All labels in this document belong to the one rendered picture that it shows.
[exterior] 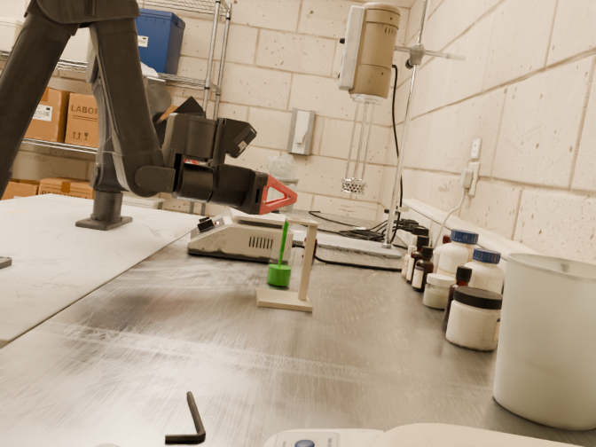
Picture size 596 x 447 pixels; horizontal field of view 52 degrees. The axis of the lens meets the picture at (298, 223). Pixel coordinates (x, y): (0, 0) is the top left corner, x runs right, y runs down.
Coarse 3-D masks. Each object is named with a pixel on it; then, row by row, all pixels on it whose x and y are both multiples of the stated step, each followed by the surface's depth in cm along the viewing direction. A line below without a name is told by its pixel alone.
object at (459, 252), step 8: (456, 232) 107; (464, 232) 106; (472, 232) 108; (456, 240) 106; (464, 240) 106; (472, 240) 106; (448, 248) 106; (456, 248) 106; (464, 248) 105; (472, 248) 106; (440, 256) 108; (448, 256) 106; (456, 256) 105; (464, 256) 105; (472, 256) 105; (440, 264) 108; (448, 264) 106; (456, 264) 105; (464, 264) 105; (440, 272) 107; (448, 272) 106
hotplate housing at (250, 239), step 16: (240, 224) 119; (256, 224) 121; (272, 224) 121; (192, 240) 117; (208, 240) 118; (224, 240) 118; (240, 240) 119; (256, 240) 119; (272, 240) 120; (288, 240) 120; (224, 256) 119; (240, 256) 119; (256, 256) 120
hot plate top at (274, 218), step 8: (232, 208) 128; (232, 216) 119; (240, 216) 118; (248, 216) 119; (256, 216) 120; (264, 216) 122; (272, 216) 124; (280, 216) 126; (280, 224) 120; (288, 224) 120
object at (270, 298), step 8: (296, 216) 91; (304, 224) 89; (312, 224) 89; (312, 232) 90; (312, 240) 90; (304, 248) 92; (312, 248) 91; (304, 256) 91; (312, 256) 91; (304, 264) 91; (304, 272) 91; (304, 280) 91; (256, 288) 94; (264, 288) 95; (304, 288) 91; (256, 296) 90; (264, 296) 90; (272, 296) 91; (280, 296) 91; (288, 296) 92; (296, 296) 93; (304, 296) 91; (264, 304) 87; (272, 304) 87; (280, 304) 88; (288, 304) 88; (296, 304) 88; (304, 304) 89
